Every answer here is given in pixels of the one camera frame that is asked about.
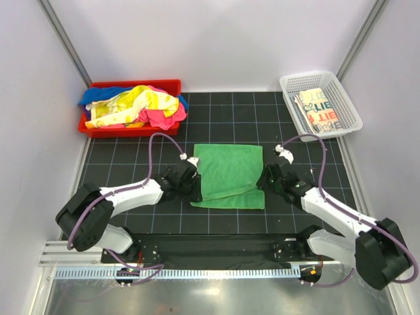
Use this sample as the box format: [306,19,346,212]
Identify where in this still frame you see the green towel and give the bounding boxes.
[190,144,265,210]

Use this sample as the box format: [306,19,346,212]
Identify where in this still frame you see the printed rabbit towel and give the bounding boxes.
[294,88,343,133]

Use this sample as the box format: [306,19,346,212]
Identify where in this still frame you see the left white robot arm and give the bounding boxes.
[55,157,201,263]

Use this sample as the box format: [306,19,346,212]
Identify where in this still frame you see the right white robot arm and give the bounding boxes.
[257,160,415,290]

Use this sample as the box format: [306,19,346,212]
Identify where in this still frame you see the black grid mat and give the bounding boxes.
[75,92,357,234]

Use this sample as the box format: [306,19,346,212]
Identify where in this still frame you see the pink towel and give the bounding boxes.
[135,85,187,131]

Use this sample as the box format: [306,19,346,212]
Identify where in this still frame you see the yellow white towel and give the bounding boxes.
[84,85,180,129]

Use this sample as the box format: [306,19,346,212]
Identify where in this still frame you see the white perforated basket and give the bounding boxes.
[280,71,363,142]

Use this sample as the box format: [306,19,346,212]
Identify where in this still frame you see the red plastic bin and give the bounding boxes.
[78,79,182,138]

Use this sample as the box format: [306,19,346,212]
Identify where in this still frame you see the blue towel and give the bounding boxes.
[78,85,188,111]

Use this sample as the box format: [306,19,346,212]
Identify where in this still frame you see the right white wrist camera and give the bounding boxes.
[274,144,294,165]

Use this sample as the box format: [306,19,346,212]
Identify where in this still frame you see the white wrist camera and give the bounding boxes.
[274,144,294,165]
[179,153,200,169]

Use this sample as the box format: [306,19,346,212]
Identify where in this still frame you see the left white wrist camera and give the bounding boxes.
[179,153,200,169]

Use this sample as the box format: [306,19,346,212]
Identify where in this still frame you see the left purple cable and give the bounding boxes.
[67,133,188,284]

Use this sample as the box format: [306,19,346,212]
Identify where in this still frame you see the purple cable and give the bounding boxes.
[278,134,419,288]
[67,133,188,284]

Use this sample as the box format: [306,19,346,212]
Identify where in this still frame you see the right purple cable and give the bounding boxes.
[278,134,419,288]

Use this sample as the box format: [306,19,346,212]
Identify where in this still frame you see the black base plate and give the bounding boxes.
[100,234,332,270]

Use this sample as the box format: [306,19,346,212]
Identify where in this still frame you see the slotted cable duct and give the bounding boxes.
[54,265,301,280]

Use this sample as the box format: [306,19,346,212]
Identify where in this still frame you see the aluminium frame rail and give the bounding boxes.
[39,241,102,267]

